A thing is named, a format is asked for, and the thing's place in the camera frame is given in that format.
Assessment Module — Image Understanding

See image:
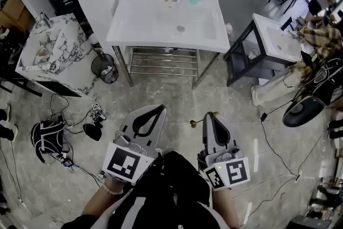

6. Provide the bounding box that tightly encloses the black pouch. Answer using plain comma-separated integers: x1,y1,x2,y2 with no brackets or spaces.
82,123,103,142

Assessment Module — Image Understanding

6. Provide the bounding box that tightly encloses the person's right forearm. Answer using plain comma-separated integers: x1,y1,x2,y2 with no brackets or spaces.
213,187,241,229

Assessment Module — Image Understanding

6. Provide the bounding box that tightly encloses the person's left forearm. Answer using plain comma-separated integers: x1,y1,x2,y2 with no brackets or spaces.
80,177,126,225

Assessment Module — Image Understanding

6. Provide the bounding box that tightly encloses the black wire waste bin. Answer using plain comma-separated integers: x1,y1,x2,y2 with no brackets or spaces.
91,53,120,85

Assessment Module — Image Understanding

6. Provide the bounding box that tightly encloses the pale beaded bracelet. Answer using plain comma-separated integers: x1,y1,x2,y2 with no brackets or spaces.
103,181,124,196

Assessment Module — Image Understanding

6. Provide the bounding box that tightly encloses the black white-striped backpack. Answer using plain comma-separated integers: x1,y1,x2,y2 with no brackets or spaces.
30,120,66,164

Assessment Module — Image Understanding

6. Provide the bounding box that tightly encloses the black faucet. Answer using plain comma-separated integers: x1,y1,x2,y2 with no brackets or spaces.
280,16,295,33

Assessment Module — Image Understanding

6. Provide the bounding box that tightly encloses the marble patterned sink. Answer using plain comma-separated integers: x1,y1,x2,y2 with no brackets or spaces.
15,13,95,97

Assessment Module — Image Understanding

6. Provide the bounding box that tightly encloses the person's black clothing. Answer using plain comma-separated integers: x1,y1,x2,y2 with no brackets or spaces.
61,151,241,229

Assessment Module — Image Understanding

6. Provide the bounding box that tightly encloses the white ceramic sink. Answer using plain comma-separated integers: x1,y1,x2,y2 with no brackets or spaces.
106,0,231,53

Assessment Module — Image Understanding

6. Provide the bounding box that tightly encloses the spare hand-held gripper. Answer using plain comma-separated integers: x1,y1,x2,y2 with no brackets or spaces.
92,102,107,124

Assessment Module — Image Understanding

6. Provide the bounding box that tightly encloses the brown cardboard box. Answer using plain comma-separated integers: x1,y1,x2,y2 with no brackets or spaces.
0,0,34,33

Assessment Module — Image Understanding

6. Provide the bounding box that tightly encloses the metal sink stand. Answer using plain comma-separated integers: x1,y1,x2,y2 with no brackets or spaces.
111,45,222,90

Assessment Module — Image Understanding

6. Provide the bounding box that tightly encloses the black round machine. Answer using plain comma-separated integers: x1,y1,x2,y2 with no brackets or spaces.
282,95,325,128

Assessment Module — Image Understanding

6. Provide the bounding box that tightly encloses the chrome faucet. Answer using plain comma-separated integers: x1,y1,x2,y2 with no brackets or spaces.
35,11,52,29

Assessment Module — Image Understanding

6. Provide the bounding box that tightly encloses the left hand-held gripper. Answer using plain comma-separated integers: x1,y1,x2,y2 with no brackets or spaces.
101,105,167,186

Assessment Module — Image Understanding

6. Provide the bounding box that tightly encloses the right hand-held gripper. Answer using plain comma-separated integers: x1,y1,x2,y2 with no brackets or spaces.
197,112,251,192

